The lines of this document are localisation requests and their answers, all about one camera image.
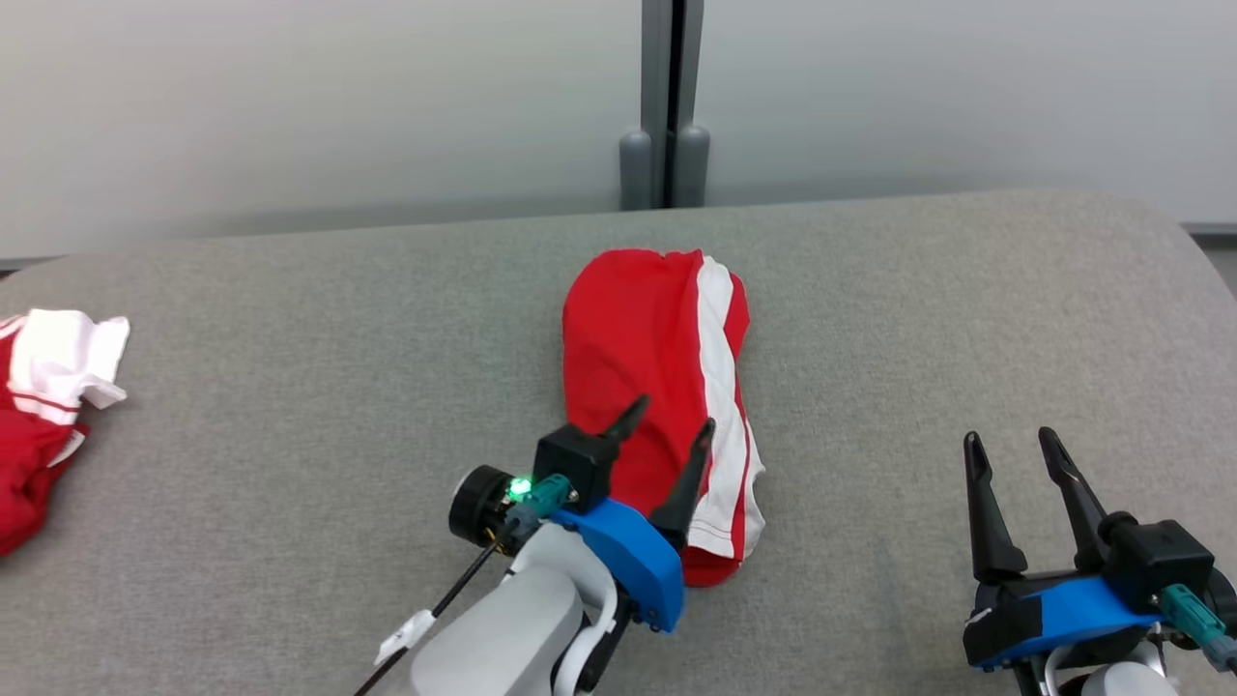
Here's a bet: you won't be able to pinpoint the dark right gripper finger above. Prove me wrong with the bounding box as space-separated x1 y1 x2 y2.
1038 426 1114 574
963 431 1029 584

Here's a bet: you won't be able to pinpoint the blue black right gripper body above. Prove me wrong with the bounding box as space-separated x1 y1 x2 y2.
963 570 1170 673

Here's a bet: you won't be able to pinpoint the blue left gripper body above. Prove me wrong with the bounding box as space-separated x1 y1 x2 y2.
549 498 686 635

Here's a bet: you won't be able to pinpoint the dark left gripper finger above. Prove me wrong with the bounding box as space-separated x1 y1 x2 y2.
599 394 651 465
649 418 717 552

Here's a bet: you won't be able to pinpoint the red shorts with white stripe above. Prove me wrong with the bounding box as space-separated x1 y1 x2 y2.
562 247 767 588

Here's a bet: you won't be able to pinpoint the red and white jersey shirt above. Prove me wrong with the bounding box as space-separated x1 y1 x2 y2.
0 308 131 559

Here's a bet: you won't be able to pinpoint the teal plug right arm cable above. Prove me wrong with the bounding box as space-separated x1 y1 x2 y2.
1160 585 1237 673

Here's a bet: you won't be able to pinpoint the white cable tag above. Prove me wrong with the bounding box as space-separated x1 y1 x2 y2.
375 609 438 665

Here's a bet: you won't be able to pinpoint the grey partition post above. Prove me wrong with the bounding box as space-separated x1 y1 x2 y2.
618 0 711 211

